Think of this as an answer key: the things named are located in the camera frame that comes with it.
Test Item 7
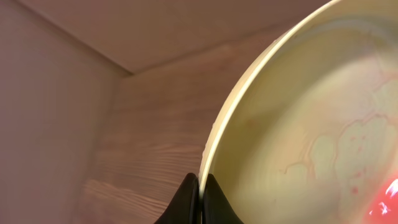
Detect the yellow plate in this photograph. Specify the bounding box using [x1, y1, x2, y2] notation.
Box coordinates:
[199, 0, 397, 223]

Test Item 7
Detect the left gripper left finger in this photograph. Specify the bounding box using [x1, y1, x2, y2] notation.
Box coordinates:
[154, 173, 199, 224]

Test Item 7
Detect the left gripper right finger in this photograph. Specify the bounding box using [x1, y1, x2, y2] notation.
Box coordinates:
[202, 174, 243, 224]

